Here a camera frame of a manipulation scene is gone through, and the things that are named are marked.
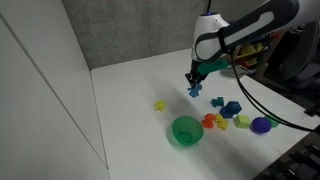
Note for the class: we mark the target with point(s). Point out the toy storage shelf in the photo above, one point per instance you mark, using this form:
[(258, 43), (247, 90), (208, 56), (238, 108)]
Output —
[(258, 50)]

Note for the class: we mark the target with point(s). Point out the dark blue polyhedron block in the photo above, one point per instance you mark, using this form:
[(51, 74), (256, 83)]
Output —
[(232, 108)]

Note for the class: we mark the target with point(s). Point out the grey flat object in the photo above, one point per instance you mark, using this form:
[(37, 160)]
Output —
[(232, 73)]

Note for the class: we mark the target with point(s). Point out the yellow toy animal right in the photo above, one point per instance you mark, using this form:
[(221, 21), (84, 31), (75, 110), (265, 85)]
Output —
[(221, 122)]

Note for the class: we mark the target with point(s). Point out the blue toy animal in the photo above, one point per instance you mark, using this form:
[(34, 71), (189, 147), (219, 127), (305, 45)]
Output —
[(194, 91)]

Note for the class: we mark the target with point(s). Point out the teal toy animal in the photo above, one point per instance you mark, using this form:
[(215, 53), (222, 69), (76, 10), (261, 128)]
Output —
[(219, 101)]

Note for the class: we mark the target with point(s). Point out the lime green cube block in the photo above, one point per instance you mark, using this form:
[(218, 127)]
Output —
[(242, 121)]

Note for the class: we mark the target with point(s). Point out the purple spiky ball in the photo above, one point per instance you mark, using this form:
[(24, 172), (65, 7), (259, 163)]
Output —
[(260, 125)]

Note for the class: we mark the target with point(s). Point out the green plastic bowl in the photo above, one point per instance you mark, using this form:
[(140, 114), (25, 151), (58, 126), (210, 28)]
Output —
[(187, 130)]

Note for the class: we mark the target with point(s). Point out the black vertical pole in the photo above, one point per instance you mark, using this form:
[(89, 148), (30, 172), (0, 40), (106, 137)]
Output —
[(208, 6)]

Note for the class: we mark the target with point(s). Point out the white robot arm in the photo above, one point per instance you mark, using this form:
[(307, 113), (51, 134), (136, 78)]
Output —
[(214, 37)]

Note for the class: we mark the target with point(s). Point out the orange toy animal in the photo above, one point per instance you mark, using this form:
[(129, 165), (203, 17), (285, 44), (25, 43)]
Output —
[(208, 121)]

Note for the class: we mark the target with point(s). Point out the yellow toy animal left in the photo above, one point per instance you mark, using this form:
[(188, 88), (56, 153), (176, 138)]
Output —
[(160, 105)]

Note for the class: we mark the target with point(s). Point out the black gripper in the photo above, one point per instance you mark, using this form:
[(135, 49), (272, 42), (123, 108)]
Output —
[(194, 75)]

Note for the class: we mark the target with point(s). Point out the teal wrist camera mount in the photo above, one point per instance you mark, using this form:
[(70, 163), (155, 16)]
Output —
[(207, 68)]

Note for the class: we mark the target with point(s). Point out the black office chair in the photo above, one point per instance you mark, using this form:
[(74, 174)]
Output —
[(292, 65)]

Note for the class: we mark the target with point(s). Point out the yellow toy animal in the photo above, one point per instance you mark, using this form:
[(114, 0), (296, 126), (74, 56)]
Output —
[(160, 105), (221, 122)]

